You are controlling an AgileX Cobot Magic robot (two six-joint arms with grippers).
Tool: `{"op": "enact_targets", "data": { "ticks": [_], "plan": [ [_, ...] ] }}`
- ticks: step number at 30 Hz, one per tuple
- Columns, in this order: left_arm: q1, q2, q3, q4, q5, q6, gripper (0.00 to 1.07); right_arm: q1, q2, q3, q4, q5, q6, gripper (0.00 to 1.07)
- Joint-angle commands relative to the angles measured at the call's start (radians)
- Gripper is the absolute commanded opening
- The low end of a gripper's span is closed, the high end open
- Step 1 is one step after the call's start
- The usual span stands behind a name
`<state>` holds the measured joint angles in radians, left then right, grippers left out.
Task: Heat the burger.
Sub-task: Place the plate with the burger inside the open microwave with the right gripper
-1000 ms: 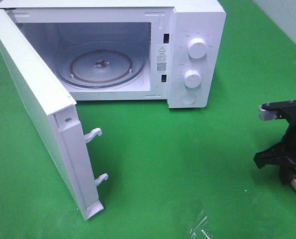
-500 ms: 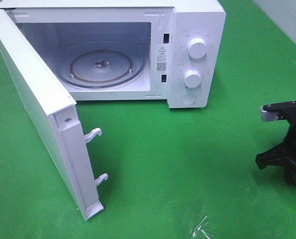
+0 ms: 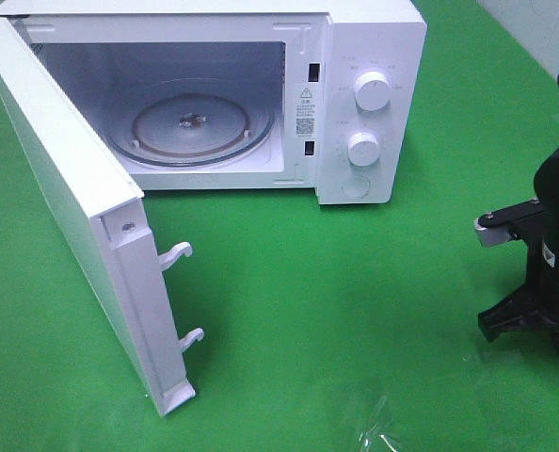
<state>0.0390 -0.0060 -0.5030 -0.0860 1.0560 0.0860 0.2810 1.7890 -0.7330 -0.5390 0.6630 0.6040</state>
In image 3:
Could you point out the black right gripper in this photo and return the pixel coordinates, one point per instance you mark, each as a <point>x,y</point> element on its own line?
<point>533,310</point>

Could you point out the round white door button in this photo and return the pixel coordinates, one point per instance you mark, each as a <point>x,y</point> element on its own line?
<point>356,187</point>

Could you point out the white microwave door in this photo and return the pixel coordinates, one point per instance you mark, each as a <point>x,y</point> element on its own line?
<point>99,209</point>

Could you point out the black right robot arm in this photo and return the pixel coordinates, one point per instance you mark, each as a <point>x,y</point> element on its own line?
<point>546,184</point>

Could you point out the clear tape piece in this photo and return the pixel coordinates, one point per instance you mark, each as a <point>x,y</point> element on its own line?
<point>376,432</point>

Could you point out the lower white microwave knob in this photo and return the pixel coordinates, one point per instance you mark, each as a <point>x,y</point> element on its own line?
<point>363,149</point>

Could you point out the white microwave knob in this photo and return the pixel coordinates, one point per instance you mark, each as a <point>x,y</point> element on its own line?
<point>372,90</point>
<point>363,149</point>

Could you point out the upper white microwave knob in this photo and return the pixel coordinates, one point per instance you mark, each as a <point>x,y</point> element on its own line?
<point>372,90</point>

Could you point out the white microwave oven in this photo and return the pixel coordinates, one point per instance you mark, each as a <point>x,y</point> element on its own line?
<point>314,50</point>

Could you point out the glass microwave turntable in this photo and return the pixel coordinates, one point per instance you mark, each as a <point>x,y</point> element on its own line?
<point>192,122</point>

